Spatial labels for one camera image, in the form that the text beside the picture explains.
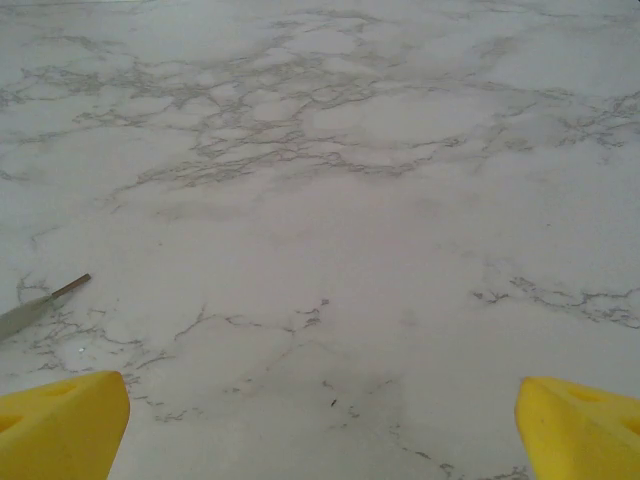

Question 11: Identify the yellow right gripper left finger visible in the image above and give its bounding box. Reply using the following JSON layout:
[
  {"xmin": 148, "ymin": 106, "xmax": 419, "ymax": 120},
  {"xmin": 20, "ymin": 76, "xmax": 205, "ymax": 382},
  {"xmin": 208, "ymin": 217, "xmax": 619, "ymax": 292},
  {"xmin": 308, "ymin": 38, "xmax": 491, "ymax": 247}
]
[{"xmin": 0, "ymin": 370, "xmax": 131, "ymax": 480}]

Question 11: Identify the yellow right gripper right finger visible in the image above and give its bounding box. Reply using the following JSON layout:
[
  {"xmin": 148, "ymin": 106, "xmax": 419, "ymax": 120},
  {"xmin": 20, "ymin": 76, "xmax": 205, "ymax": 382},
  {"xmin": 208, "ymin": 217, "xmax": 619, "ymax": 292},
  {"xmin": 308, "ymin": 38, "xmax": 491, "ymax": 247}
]
[{"xmin": 515, "ymin": 377, "xmax": 640, "ymax": 480}]

